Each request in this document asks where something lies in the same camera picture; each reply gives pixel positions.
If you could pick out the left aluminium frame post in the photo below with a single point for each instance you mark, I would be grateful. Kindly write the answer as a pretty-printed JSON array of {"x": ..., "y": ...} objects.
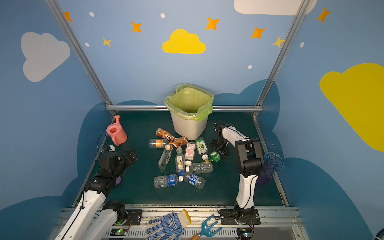
[{"x": 64, "y": 24}]

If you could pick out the left green circuit board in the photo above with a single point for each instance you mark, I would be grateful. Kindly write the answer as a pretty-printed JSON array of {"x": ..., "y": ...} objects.
[{"x": 118, "y": 232}]

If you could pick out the green bin liner bag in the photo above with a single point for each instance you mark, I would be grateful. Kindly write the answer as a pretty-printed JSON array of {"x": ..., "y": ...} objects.
[{"x": 190, "y": 102}]

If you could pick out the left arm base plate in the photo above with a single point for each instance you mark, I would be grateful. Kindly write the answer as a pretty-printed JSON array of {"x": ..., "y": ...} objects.
[{"x": 133, "y": 217}]

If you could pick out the clear blue plastic cup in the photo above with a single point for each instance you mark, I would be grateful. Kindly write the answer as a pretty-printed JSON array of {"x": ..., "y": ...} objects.
[{"x": 273, "y": 163}]

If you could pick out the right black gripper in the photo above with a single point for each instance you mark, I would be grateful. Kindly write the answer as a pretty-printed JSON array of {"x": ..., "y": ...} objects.
[{"x": 220, "y": 144}]

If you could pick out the aluminium frame post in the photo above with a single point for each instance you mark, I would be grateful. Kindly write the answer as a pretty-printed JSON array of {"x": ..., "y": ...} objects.
[
  {"x": 291, "y": 34},
  {"x": 64, "y": 24}
]

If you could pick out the green circuit board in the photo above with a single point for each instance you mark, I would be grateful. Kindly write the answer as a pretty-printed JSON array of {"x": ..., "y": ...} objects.
[
  {"x": 118, "y": 232},
  {"x": 244, "y": 233}
]

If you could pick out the pink toy watering can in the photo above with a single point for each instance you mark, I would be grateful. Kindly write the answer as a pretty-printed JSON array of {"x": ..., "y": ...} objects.
[{"x": 116, "y": 132}]

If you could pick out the clear ribbed unlabelled bottle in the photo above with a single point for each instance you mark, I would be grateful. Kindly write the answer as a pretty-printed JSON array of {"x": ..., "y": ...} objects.
[{"x": 200, "y": 168}]

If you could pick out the teal toy garden fork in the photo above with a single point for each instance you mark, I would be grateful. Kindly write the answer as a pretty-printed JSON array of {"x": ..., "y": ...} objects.
[{"x": 206, "y": 229}]

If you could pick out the right green circuit board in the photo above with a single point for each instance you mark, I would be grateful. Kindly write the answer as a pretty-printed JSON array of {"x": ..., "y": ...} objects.
[{"x": 244, "y": 233}]

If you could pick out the blue label bottle front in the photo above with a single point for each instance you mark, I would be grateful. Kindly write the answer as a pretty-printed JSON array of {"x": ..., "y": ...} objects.
[{"x": 167, "y": 181}]

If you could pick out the brown bottle white cap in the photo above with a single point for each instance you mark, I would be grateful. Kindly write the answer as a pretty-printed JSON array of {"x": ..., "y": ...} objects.
[{"x": 177, "y": 143}]

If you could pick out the right aluminium frame post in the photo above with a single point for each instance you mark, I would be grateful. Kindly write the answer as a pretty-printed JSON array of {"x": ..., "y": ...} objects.
[{"x": 291, "y": 34}]

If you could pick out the clear bottle lime label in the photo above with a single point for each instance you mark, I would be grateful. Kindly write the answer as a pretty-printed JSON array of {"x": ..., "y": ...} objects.
[{"x": 201, "y": 146}]

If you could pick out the clear bottle green neck label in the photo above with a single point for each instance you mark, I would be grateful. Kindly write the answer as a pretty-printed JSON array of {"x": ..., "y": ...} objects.
[{"x": 180, "y": 160}]

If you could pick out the blue dotted work glove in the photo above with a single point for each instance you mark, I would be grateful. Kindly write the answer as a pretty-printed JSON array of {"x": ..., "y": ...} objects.
[{"x": 168, "y": 227}]

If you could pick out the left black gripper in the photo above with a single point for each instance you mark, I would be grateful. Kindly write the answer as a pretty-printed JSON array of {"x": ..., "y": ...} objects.
[{"x": 127, "y": 157}]

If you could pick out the white plastic waste bin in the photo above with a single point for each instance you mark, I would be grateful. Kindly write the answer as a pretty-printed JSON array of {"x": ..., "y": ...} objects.
[{"x": 188, "y": 128}]

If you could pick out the clear bottle pink label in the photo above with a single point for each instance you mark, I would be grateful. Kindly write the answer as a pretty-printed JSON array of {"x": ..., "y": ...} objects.
[{"x": 190, "y": 151}]

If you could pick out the brown label bottle far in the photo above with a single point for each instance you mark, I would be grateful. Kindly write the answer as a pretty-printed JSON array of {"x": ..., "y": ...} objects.
[{"x": 164, "y": 134}]

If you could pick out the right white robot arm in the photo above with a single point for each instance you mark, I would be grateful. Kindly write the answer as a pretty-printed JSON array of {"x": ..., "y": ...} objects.
[{"x": 249, "y": 160}]

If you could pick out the purple toy shovel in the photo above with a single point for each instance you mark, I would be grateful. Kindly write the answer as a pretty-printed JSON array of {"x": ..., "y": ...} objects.
[{"x": 118, "y": 180}]

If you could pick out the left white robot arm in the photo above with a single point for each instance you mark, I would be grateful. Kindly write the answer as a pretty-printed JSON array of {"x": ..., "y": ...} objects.
[{"x": 79, "y": 227}]

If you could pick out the clear bottle white label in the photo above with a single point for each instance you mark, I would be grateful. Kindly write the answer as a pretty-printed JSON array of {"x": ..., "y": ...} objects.
[{"x": 164, "y": 159}]

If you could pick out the green plastic bottle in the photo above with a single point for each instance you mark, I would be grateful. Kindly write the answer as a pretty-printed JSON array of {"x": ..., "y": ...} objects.
[{"x": 214, "y": 157}]

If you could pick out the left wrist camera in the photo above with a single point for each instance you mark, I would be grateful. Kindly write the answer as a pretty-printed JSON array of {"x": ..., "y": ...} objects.
[{"x": 109, "y": 148}]

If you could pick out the clear bottle orange label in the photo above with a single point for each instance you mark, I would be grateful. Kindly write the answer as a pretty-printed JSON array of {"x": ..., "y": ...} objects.
[{"x": 158, "y": 143}]

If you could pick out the blue label bottle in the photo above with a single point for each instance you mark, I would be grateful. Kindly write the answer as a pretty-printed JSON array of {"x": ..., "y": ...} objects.
[
  {"x": 193, "y": 179},
  {"x": 167, "y": 181}
]

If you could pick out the horizontal aluminium frame bar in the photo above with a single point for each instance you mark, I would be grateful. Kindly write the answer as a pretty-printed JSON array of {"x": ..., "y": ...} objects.
[{"x": 142, "y": 108}]

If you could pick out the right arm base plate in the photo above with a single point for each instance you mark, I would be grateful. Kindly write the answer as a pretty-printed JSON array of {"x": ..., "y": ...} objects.
[{"x": 239, "y": 216}]

